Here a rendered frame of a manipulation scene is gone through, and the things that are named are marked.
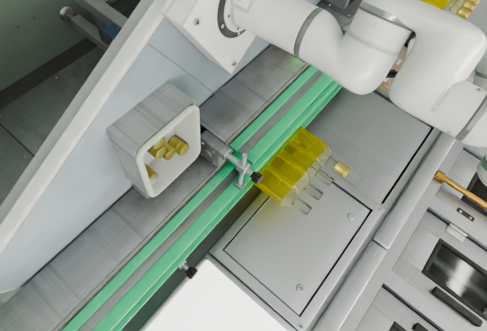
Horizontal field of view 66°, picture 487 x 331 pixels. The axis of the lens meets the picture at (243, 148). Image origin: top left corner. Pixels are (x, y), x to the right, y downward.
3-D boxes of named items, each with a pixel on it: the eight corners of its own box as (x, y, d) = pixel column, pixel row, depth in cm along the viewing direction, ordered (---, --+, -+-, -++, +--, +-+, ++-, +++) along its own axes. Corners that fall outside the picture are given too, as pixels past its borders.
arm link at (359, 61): (285, 63, 68) (364, 106, 62) (317, -11, 61) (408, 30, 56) (306, 59, 76) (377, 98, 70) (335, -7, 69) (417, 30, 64)
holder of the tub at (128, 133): (130, 187, 97) (151, 205, 95) (105, 129, 73) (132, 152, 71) (177, 144, 104) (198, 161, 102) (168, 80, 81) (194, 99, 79)
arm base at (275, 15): (207, 3, 66) (279, 42, 61) (246, -59, 65) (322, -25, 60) (235, 40, 80) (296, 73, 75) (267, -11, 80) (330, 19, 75)
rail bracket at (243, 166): (217, 173, 103) (251, 201, 100) (218, 141, 89) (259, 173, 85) (224, 166, 104) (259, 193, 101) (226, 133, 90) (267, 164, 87)
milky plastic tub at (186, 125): (127, 179, 92) (152, 201, 90) (106, 130, 73) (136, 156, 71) (177, 135, 100) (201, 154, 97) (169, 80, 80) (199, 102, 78)
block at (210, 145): (197, 155, 103) (216, 170, 101) (196, 137, 95) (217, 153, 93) (206, 147, 105) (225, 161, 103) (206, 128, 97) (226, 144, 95)
